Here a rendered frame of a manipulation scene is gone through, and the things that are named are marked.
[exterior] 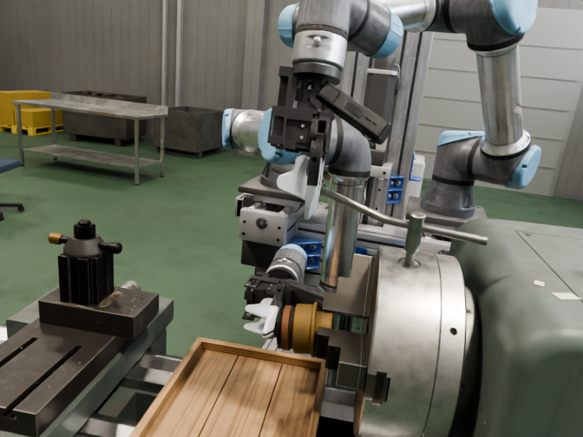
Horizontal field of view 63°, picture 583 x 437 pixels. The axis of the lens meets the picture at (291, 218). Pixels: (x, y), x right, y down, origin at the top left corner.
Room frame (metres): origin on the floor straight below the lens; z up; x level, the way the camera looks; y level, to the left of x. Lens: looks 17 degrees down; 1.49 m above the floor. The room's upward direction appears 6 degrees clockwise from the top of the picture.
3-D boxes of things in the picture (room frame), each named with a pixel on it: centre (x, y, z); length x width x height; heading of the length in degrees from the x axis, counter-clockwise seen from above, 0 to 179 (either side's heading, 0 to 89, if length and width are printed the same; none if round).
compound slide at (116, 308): (0.87, 0.38, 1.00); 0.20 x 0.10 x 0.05; 82
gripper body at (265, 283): (0.85, 0.03, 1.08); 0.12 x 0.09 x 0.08; 172
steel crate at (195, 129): (8.26, 1.89, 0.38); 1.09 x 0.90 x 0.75; 166
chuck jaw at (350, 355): (0.63, -0.11, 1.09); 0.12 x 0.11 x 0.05; 172
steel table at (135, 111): (6.15, 2.71, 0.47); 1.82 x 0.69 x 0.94; 76
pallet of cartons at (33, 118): (9.01, 5.05, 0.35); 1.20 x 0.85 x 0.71; 166
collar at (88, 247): (0.87, 0.40, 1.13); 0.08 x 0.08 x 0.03
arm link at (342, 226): (1.05, -0.12, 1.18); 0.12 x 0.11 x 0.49; 22
